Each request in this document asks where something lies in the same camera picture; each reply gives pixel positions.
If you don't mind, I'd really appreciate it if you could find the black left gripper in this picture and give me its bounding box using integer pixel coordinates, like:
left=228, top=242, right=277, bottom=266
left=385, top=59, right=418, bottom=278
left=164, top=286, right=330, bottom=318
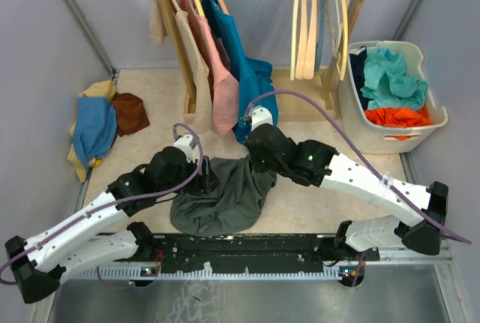
left=157, top=154, right=223, bottom=198

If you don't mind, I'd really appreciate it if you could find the dark grey t-shirt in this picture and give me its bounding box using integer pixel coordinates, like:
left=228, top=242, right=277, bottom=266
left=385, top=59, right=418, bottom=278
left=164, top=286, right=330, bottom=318
left=170, top=157, right=277, bottom=237

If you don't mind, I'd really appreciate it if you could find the cream wooden hanger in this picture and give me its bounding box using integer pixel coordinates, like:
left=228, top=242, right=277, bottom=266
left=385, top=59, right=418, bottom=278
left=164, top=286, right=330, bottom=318
left=295, top=0, right=308, bottom=79
left=303, top=0, right=318, bottom=79
left=289, top=0, right=299, bottom=81

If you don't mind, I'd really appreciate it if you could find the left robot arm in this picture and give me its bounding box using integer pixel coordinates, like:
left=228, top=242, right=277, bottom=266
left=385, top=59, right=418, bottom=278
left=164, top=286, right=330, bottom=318
left=5, top=146, right=218, bottom=304

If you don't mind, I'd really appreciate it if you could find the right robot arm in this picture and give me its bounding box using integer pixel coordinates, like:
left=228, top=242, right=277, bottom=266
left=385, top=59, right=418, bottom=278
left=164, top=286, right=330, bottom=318
left=245, top=124, right=449, bottom=260

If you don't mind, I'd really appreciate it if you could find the beige hanging t-shirt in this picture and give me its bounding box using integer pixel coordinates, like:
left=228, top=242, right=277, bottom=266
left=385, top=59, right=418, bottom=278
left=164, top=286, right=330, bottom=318
left=154, top=0, right=212, bottom=133

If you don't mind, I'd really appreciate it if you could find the pink hanging t-shirt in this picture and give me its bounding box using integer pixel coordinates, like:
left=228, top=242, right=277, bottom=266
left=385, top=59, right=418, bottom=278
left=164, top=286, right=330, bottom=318
left=179, top=0, right=239, bottom=136

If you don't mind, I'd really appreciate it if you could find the teal blue hanging t-shirt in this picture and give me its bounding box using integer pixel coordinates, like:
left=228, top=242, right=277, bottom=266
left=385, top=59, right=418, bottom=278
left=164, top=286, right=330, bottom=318
left=201, top=0, right=275, bottom=144

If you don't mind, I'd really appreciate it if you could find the yellow cream hanger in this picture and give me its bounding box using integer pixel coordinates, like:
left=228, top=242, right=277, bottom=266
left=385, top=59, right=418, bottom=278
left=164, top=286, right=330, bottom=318
left=335, top=0, right=348, bottom=80

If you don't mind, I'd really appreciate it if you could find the brown folded cloth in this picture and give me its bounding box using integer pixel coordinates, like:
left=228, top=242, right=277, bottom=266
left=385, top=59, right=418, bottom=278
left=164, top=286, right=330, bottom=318
left=111, top=93, right=150, bottom=136

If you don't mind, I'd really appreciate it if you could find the blue folded cloth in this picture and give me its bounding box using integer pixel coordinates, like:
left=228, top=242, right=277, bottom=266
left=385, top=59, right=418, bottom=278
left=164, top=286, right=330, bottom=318
left=72, top=97, right=117, bottom=169

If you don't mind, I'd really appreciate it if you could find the wooden clothes rack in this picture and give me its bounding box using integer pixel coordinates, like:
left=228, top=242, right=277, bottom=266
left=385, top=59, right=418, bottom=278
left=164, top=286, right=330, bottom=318
left=151, top=0, right=364, bottom=124

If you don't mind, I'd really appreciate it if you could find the yellow cloth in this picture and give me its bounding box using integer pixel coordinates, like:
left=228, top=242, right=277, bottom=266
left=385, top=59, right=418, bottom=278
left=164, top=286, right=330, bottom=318
left=67, top=79, right=117, bottom=183

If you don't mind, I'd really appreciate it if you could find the navy garment in basket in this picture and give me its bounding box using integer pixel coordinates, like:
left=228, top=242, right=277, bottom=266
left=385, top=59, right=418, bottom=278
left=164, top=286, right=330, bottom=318
left=349, top=46, right=371, bottom=111

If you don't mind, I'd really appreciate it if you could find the orange garment in basket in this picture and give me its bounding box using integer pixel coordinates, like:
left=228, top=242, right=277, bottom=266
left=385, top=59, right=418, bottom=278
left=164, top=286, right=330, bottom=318
left=364, top=105, right=434, bottom=128

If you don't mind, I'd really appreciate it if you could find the turquoise garment in basket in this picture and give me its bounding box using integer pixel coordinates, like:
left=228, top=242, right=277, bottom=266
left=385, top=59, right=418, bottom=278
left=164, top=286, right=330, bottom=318
left=361, top=47, right=428, bottom=111

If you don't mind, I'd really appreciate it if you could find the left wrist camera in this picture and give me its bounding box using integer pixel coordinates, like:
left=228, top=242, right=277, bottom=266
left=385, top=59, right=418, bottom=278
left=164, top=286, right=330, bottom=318
left=173, top=133, right=203, bottom=163

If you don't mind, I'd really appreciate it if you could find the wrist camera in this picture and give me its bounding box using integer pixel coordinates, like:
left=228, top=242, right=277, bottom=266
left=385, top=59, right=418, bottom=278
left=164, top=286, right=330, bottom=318
left=242, top=106, right=273, bottom=132
left=173, top=133, right=203, bottom=163

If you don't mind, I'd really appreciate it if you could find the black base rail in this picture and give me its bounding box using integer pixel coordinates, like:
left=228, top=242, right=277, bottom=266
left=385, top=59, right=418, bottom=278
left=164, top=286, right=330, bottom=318
left=121, top=233, right=361, bottom=274

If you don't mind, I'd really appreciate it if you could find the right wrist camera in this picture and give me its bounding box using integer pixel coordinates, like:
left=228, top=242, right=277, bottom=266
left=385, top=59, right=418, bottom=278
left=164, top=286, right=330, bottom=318
left=242, top=106, right=273, bottom=132

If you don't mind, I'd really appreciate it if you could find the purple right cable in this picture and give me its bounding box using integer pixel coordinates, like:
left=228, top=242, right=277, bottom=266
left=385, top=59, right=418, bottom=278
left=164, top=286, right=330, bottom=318
left=249, top=89, right=473, bottom=246

